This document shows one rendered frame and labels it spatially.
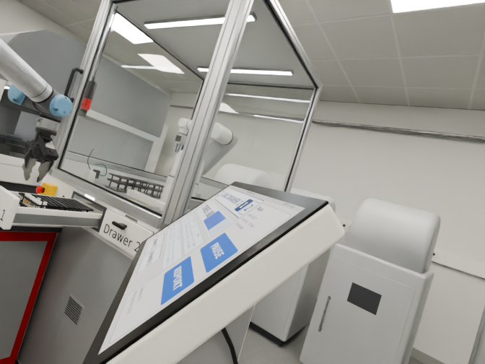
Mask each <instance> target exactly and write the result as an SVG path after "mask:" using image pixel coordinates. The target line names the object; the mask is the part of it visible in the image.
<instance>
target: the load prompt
mask: <svg viewBox="0 0 485 364"><path fill-rule="evenodd" d="M215 200H216V201H218V202H219V203H220V204H221V205H222V206H223V207H225V208H226V209H227V210H229V211H230V212H231V213H232V214H233V215H234V216H236V217H237V218H238V219H239V218H241V217H242V216H243V215H245V214H247V213H248V212H249V211H250V210H252V209H254V208H255V207H257V206H258V205H259V204H261V203H263V202H264V201H265V200H262V199H259V198H257V197H254V196H251V195H249V194H245V193H243V192H241V191H237V190H234V189H232V188H230V189H229V190H227V191H225V192H224V193H223V194H221V195H220V196H218V197H217V198H215Z"/></svg>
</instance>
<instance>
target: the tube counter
mask: <svg viewBox="0 0 485 364"><path fill-rule="evenodd" d="M201 221H202V223H203V224H204V227H205V229H206V231H207V233H208V235H209V238H211V237H213V236H214V235H216V234H217V233H218V232H220V231H221V230H223V229H225V228H226V227H227V226H229V225H230V224H232V223H233V221H231V219H230V218H229V217H228V216H227V215H225V214H224V213H223V212H222V211H221V210H220V209H219V208H218V207H216V208H215V209H213V210H212V211H210V212H209V213H207V214H205V215H204V216H203V217H201Z"/></svg>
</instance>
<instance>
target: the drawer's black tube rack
mask: <svg viewBox="0 0 485 364"><path fill-rule="evenodd" d="M30 195H32V196H34V197H35V198H38V197H39V198H41V199H40V200H41V202H42V205H43V202H47V205H43V207H45V208H46V209H56V210H65V211H73V212H83V211H82V210H84V211H86V212H88V211H92V212H94V210H93V209H91V208H89V207H87V206H85V205H84V204H82V203H80V202H78V201H77V200H75V199H67V198H61V197H54V196H43V195H37V194H30ZM23 199H24V197H23V198H22V200H20V201H19V204H20V206H21V207H28V206H27V205H25V204H24V203H23Z"/></svg>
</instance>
